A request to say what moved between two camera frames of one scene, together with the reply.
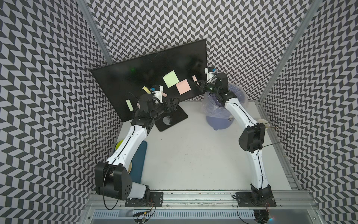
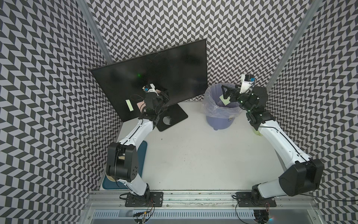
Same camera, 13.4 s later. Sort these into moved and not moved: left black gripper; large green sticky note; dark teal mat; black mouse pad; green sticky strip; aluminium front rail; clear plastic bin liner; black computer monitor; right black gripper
Moved: left black gripper; right black gripper; large green sticky note
Not moved: green sticky strip; black computer monitor; black mouse pad; dark teal mat; clear plastic bin liner; aluminium front rail
